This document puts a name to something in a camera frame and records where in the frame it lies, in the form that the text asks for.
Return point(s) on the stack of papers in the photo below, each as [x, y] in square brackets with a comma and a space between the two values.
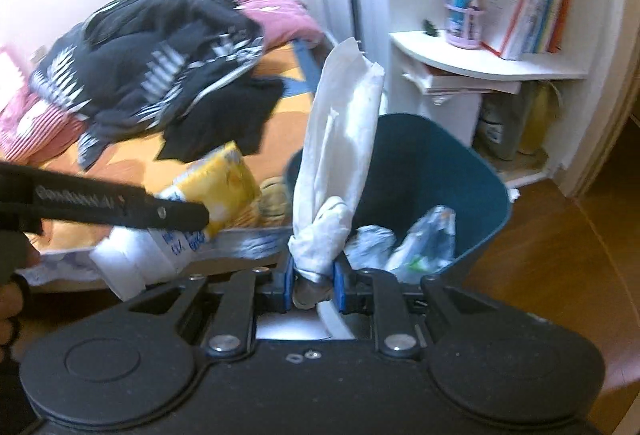
[465, 82]

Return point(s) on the clear plastic bag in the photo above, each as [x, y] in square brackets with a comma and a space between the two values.
[425, 240]

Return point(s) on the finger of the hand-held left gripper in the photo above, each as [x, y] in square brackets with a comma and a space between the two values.
[120, 207]

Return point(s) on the row of books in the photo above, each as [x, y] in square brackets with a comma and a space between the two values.
[552, 15]

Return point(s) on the yellow snack packet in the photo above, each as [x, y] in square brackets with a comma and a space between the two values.
[225, 185]

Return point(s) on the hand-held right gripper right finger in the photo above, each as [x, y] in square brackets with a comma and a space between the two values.
[339, 287]

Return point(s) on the pink quilt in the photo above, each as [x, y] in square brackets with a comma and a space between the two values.
[280, 12]

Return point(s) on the grey container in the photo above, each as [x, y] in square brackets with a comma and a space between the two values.
[500, 125]

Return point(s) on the white paper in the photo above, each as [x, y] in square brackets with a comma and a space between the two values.
[340, 140]

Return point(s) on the white shelf unit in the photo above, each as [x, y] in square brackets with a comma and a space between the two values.
[500, 67]

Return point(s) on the person's left hand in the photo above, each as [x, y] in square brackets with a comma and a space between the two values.
[9, 315]

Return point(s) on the red-bordered white book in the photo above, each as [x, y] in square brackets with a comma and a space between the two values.
[510, 5]

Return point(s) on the pink pen holder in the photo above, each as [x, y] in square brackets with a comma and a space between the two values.
[464, 32]

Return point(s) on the teal trash bin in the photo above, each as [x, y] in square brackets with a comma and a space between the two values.
[440, 165]

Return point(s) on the bed with orange floral sheet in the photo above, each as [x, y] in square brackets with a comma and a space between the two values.
[280, 115]

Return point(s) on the dark leaf-print duvet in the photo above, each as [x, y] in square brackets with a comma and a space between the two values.
[140, 55]

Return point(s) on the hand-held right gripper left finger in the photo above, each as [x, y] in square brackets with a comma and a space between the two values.
[288, 285]

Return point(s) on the pink striped blanket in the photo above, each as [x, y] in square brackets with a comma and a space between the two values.
[35, 125]

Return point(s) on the black garment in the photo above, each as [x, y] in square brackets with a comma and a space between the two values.
[225, 120]

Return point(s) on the small dark figurine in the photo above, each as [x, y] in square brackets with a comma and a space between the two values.
[431, 28]

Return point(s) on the yellow bottle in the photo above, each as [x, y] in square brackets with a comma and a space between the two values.
[537, 120]

